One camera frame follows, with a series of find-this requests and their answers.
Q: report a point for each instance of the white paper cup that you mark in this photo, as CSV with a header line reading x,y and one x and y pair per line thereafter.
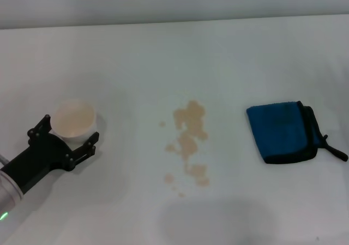
x,y
73,119

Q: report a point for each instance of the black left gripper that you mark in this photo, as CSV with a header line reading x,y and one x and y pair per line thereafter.
x,y
41,157

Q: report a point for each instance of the brown water stain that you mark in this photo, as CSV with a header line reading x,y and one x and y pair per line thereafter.
x,y
191,119

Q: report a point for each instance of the blue rag with black trim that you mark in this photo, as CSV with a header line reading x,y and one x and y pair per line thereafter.
x,y
280,130

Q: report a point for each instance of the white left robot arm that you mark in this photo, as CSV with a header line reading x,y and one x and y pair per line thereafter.
x,y
6,201

